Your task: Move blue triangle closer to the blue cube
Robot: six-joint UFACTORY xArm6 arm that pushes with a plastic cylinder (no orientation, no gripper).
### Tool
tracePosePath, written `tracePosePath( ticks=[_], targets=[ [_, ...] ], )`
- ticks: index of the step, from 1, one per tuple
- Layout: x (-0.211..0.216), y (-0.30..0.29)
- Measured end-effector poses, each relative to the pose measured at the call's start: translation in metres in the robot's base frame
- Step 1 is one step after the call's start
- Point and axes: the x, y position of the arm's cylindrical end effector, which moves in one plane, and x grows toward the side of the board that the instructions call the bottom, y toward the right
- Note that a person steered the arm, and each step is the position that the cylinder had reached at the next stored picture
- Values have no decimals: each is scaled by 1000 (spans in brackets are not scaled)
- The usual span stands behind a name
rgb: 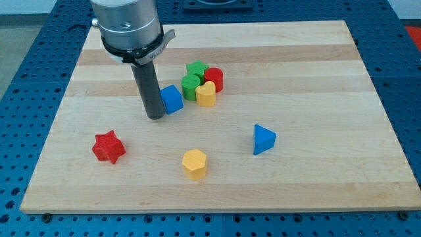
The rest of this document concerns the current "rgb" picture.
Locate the blue cube block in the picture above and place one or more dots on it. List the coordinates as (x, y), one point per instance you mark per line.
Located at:
(172, 99)

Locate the blue triangle block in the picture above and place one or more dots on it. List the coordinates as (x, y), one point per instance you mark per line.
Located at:
(263, 138)

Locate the yellow heart block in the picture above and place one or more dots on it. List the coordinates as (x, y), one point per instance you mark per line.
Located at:
(206, 94)

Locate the green cylinder block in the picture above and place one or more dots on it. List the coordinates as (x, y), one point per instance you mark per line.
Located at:
(189, 83)

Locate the red cylinder block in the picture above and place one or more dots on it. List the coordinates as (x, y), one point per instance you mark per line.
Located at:
(216, 76)

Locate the yellow hexagon block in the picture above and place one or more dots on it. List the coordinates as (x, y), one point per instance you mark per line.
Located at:
(195, 164)

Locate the green star block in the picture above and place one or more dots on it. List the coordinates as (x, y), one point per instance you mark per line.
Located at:
(197, 68)

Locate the wooden board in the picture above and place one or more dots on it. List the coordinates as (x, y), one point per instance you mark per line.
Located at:
(335, 148)

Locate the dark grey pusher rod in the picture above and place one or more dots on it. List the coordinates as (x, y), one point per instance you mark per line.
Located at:
(149, 90)

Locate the black clamp with grey lever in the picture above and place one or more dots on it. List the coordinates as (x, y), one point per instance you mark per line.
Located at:
(154, 51)

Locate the red star block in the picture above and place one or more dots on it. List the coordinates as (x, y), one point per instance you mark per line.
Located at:
(108, 147)

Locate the black mounting plate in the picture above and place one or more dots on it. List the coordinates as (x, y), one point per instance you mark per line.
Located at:
(216, 5)

